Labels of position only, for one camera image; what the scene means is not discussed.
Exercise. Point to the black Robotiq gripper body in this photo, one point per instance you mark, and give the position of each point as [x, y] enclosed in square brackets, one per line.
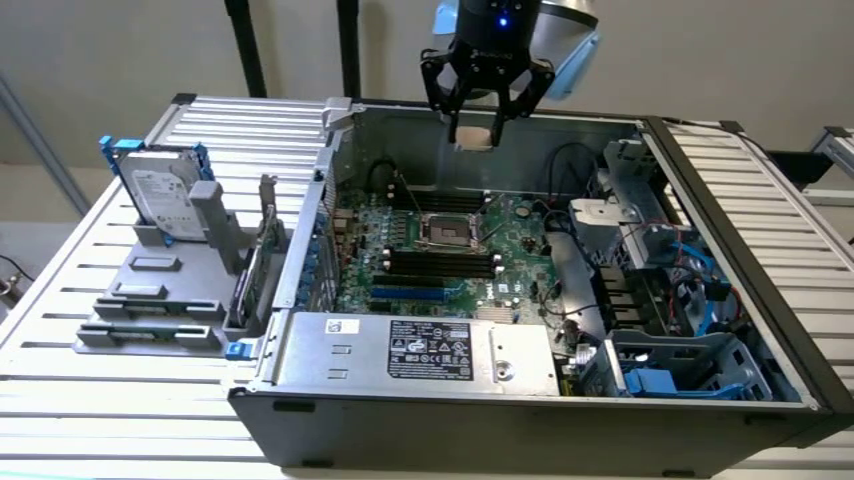
[495, 35]

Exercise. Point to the square CPU chip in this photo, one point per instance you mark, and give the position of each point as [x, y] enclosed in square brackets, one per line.
[475, 139]

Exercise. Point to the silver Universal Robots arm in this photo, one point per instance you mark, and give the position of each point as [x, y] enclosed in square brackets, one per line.
[567, 30]

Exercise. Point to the black RAM slot bank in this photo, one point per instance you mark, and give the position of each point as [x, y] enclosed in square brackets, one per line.
[443, 201]
[440, 262]

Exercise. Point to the CPU socket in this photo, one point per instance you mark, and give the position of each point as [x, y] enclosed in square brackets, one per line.
[448, 231]

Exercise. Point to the black expansion slot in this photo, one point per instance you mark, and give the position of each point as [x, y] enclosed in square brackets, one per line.
[400, 280]

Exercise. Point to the blue expansion slot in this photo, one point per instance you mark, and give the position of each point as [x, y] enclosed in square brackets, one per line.
[408, 293]

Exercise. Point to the black stand pole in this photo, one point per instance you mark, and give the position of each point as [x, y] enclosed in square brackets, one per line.
[348, 47]
[246, 47]

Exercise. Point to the metal disk bay cage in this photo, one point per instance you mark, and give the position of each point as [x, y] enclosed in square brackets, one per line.
[621, 200]

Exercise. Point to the socket locking lever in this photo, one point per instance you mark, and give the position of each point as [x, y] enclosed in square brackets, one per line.
[493, 231]

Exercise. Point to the green motherboard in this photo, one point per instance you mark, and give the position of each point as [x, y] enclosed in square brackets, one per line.
[467, 290]

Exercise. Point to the graphics card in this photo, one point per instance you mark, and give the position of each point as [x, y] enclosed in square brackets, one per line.
[262, 260]

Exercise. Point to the silver chipset heatsink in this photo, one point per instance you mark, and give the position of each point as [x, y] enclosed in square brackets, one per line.
[497, 315]

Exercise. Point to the hard disk in blue caddy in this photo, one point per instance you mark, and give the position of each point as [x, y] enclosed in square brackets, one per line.
[163, 195]

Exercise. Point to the silver power supply unit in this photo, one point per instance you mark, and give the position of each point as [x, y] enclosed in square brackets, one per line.
[374, 355]

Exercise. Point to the grey parts rack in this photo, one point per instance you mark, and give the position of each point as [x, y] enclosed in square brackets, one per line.
[154, 280]

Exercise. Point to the grey drive cage blue latch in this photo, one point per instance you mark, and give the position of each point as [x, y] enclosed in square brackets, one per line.
[681, 365]

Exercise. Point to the blue case latch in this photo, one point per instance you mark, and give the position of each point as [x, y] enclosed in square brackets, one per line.
[240, 350]

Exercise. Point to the open black PC case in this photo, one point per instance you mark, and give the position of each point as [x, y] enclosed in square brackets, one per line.
[467, 430]

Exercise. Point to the aluminium frame table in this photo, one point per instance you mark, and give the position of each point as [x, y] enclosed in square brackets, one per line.
[834, 160]

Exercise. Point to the grey aluminium frame post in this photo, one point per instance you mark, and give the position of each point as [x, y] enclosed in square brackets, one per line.
[40, 145]

